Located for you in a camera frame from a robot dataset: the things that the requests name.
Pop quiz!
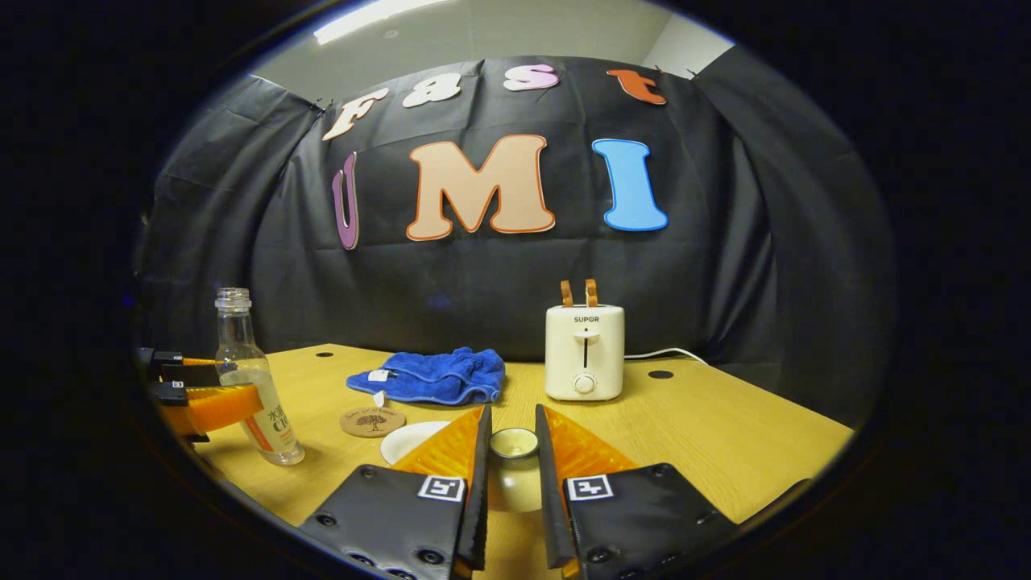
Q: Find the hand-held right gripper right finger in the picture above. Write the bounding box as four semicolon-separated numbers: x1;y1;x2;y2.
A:
535;404;739;580

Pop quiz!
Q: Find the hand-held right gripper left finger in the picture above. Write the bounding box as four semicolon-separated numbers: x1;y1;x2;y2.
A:
298;404;494;580

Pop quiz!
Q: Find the cream teacup lid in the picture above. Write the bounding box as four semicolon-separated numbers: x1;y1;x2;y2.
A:
488;427;542;514

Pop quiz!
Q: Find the clear glass water bottle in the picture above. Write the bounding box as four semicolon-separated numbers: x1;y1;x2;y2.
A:
213;288;305;466

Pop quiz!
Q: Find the cream ceramic teacup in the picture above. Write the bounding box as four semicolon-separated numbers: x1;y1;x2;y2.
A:
379;420;452;466

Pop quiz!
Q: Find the round cork coaster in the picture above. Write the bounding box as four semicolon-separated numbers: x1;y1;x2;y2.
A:
340;407;407;438

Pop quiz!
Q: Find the blue towel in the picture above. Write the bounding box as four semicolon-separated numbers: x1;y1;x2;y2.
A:
346;347;506;406

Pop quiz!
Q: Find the cream toaster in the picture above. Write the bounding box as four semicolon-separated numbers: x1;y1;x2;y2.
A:
544;304;626;402

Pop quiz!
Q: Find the black backdrop cloth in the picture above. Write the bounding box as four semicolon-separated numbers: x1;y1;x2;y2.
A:
133;56;896;428

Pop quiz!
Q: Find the white toaster cable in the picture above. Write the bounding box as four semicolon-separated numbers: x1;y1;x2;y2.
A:
624;347;710;366

